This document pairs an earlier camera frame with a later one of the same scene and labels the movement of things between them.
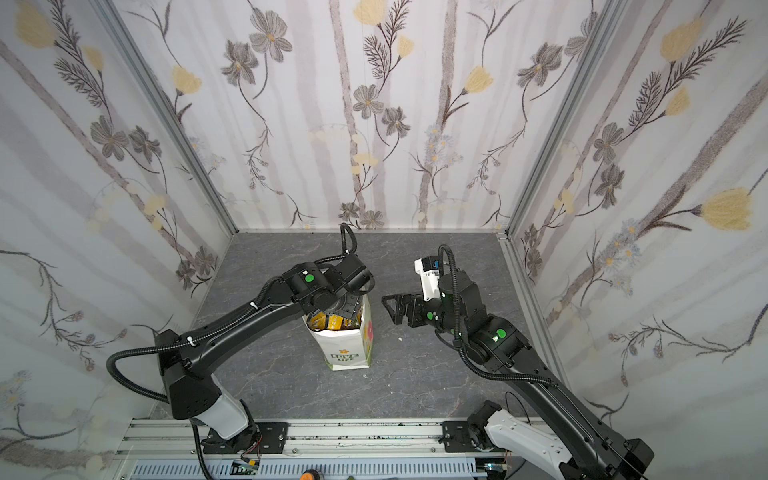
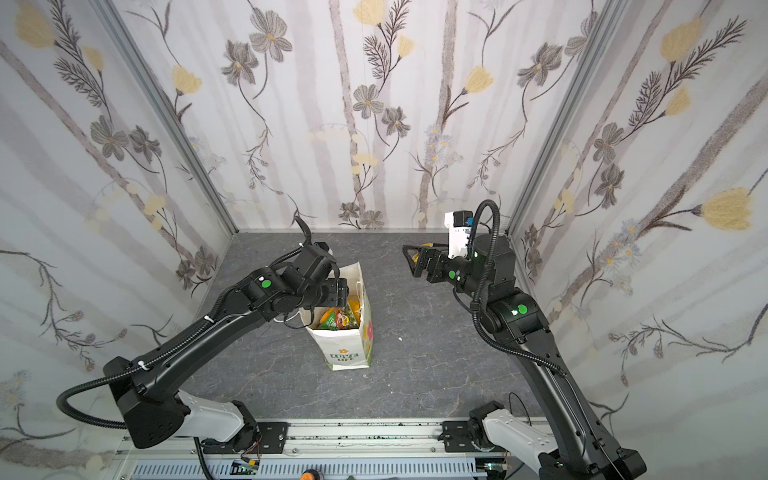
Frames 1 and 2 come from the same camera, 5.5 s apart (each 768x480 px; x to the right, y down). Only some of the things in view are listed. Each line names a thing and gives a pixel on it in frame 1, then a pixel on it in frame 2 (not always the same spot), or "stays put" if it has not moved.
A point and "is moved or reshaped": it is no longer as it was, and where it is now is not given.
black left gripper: [346, 305] → [339, 291]
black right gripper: [417, 309] → [429, 264]
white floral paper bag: [349, 349] stays put
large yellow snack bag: [321, 321] is moved or reshaped
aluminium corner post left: [111, 10] stays put
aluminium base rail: [172, 449] stays put
